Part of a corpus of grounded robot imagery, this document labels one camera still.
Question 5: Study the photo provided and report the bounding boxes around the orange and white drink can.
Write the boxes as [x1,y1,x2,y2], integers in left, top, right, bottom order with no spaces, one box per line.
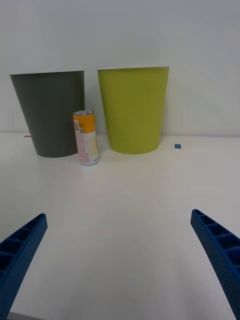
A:
[72,110,100,167]

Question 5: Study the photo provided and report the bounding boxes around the yellow-green plastic waste bin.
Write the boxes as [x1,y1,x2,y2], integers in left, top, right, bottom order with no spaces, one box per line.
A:
[96,65,170,155]

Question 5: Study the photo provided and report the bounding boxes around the grey plastic waste bin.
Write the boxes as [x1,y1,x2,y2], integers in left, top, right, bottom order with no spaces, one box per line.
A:
[9,70,86,159]

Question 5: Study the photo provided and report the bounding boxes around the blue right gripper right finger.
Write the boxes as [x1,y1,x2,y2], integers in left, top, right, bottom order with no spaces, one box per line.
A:
[190,208,240,320]

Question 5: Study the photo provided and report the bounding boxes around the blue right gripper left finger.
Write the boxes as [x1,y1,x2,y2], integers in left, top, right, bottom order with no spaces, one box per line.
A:
[0,213,48,320]

